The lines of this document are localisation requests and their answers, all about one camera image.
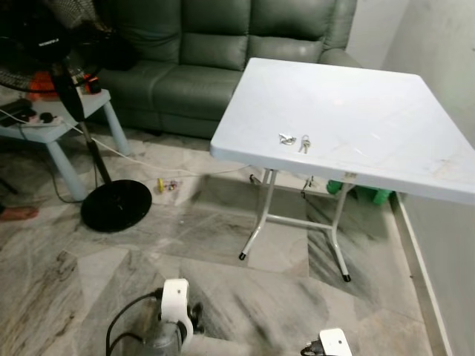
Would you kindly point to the black gadget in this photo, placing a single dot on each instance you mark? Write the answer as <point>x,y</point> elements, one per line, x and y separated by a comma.
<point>18,111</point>

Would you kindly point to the green leather sofa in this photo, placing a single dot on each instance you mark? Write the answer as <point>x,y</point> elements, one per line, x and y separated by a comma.
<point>200,89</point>

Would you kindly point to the small yellow object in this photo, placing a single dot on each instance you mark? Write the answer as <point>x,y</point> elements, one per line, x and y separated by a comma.
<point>159,186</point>

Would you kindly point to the bare person foot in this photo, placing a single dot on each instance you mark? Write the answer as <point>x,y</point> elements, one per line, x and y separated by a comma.
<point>16,213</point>

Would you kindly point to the black standing fan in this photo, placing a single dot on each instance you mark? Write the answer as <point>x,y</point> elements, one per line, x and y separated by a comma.
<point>115,208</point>

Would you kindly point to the green plastic container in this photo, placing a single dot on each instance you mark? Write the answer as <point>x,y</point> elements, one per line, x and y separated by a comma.
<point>335,187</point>
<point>382,197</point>

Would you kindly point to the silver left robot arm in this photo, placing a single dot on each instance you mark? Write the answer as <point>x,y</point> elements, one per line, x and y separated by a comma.
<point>159,343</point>

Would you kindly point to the light blue side table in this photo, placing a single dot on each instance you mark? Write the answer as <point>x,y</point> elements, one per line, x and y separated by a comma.
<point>37,133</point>

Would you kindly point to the white folding table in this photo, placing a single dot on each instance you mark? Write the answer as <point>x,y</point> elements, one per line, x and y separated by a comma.
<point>334,104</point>

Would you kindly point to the orange device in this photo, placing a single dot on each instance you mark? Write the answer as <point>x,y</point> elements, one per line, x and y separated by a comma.
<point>44,89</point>

